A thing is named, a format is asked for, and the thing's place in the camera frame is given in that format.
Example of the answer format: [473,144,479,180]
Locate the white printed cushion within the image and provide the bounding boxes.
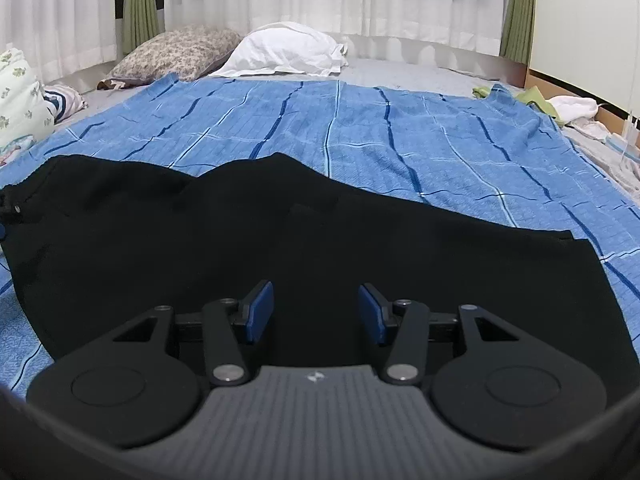
[0,47,56,167]

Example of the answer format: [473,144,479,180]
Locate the white charger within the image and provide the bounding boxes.
[622,115,640,150]

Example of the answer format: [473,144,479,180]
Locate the blue checked blanket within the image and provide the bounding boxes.
[0,72,640,401]

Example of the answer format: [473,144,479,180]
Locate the black pants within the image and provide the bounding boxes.
[0,152,628,368]

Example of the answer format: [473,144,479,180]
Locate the floral pillow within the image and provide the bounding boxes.
[97,25,243,91]

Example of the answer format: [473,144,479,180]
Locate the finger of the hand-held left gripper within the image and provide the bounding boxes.
[0,192,23,243]

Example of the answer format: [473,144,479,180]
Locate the white pillow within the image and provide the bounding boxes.
[212,22,349,81]

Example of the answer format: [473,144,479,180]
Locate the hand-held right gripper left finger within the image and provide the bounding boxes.
[112,280,276,388]

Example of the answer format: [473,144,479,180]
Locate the green curtain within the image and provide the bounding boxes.
[122,0,166,58]
[500,0,537,66]

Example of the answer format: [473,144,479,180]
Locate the green cloth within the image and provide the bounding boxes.
[472,84,567,122]

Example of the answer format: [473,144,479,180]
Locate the striped cloth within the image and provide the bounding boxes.
[42,84,87,123]

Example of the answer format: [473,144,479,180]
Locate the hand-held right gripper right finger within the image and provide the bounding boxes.
[357,282,521,387]

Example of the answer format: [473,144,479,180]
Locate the white towel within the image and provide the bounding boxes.
[547,95,617,142]

